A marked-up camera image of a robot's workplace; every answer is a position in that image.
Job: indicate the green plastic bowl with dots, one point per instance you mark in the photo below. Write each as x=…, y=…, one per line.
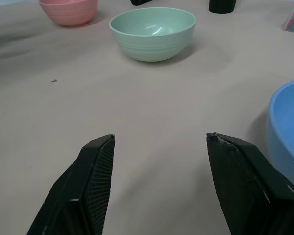
x=152, y=39

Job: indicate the black flat object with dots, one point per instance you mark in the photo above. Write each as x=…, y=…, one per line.
x=139, y=2

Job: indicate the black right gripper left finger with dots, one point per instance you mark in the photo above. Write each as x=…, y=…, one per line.
x=80, y=186

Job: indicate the black cylindrical object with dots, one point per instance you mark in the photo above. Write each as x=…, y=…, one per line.
x=221, y=6

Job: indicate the blue plastic bowl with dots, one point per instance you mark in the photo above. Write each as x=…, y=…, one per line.
x=287, y=137

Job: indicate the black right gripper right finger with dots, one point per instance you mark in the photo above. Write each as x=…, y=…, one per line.
x=245, y=186

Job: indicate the red plastic bowl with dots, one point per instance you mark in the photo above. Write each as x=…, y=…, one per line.
x=69, y=13

